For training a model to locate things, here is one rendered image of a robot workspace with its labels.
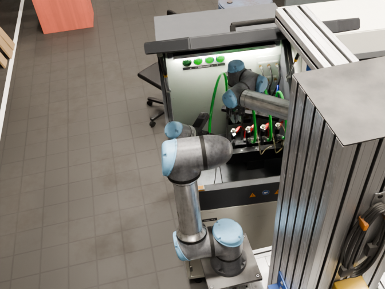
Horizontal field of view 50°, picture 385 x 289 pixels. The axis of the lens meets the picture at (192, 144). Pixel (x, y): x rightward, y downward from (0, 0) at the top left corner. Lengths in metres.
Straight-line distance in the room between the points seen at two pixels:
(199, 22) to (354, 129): 1.61
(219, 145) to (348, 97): 0.52
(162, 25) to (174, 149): 1.17
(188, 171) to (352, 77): 0.60
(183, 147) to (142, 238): 1.90
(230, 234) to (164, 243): 1.55
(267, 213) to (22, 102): 3.14
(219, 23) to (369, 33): 0.75
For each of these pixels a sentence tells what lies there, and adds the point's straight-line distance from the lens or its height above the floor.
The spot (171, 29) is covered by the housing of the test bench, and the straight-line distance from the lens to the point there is 2.30.
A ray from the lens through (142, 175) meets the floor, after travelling 3.53.
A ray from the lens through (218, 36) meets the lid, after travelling 1.27.
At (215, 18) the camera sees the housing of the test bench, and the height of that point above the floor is 1.50.
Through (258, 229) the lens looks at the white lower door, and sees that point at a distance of 2.48.
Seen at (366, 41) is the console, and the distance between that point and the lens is 2.23.
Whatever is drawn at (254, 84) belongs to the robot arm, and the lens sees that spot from 1.80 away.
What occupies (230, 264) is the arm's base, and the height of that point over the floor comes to 1.11.
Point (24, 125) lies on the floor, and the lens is 4.41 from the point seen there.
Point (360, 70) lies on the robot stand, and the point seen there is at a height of 2.03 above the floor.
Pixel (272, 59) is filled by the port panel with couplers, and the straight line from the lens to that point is 2.32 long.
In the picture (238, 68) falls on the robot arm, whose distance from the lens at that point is 1.84.
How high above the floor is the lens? 2.59
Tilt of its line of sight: 44 degrees down
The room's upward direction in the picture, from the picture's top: 5 degrees counter-clockwise
